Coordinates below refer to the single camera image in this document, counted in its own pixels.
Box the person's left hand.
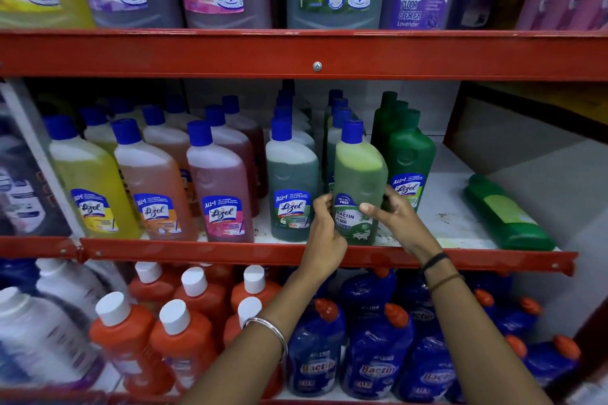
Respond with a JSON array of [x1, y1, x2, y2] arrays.
[[299, 193, 350, 282]]

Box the person's right hand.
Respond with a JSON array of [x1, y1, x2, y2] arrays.
[[359, 185, 443, 265]]

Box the red metal shelf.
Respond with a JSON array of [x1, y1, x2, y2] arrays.
[[0, 28, 608, 405]]

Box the person's right forearm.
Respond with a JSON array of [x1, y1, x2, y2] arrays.
[[420, 247, 554, 405]]

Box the person's left forearm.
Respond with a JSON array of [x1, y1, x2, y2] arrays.
[[178, 271, 343, 405]]

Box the group of blue orange-capped bottles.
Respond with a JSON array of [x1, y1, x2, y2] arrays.
[[284, 266, 583, 403]]

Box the group of orange white-capped bottles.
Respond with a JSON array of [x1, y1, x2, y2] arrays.
[[89, 261, 286, 399]]

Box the black wristband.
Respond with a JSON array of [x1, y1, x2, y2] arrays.
[[419, 251, 451, 273]]

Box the silver bangle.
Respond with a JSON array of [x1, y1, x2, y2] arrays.
[[242, 316, 289, 364]]

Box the orange liquid bottle blue cap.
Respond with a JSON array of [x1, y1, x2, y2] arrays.
[[163, 94, 200, 133], [110, 118, 198, 242], [141, 104, 192, 192]]

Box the yellow liquid bottle blue cap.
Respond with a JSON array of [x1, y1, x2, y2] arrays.
[[108, 97, 146, 130], [79, 106, 118, 156], [43, 115, 143, 240]]

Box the white plastic bottle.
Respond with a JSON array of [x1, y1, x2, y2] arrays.
[[0, 285, 105, 389], [35, 257, 109, 325]]

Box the dark labelled packets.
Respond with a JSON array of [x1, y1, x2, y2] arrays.
[[0, 101, 72, 237]]

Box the brown thread bracelet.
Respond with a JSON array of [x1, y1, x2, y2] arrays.
[[429, 272, 466, 292]]

